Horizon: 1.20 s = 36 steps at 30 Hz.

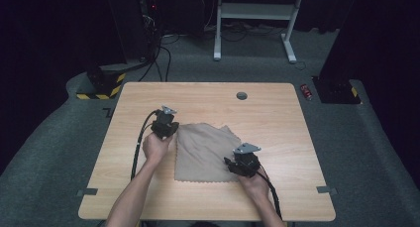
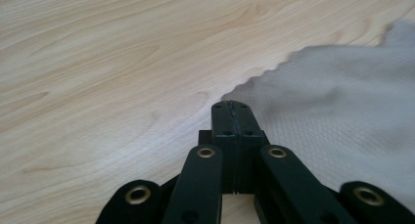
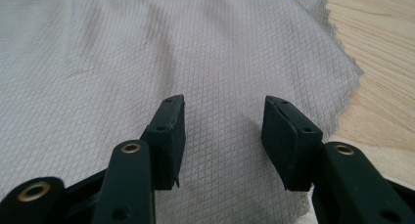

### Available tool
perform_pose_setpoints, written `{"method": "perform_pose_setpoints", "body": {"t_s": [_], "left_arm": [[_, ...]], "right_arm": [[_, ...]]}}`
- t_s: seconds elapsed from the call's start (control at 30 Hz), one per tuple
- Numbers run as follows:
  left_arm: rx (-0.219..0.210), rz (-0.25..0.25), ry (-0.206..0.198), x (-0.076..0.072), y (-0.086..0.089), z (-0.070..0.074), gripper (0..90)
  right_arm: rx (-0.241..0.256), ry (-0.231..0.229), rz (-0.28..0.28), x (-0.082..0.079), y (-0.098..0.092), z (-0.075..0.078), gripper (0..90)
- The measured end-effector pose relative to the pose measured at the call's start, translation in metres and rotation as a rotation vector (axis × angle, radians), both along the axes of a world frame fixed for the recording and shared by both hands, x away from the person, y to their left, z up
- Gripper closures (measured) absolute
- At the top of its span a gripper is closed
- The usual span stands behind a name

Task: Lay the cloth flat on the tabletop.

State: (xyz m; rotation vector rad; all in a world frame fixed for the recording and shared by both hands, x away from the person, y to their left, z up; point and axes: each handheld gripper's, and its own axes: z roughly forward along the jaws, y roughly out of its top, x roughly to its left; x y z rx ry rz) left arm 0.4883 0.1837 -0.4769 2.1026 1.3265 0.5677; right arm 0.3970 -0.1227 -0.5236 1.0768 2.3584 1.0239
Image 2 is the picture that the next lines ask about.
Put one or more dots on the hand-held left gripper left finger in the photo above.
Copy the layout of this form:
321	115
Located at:
223	136

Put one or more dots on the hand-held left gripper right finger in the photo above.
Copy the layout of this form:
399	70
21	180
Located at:
249	132

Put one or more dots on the light beige cloth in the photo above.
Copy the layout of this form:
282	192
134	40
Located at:
326	126

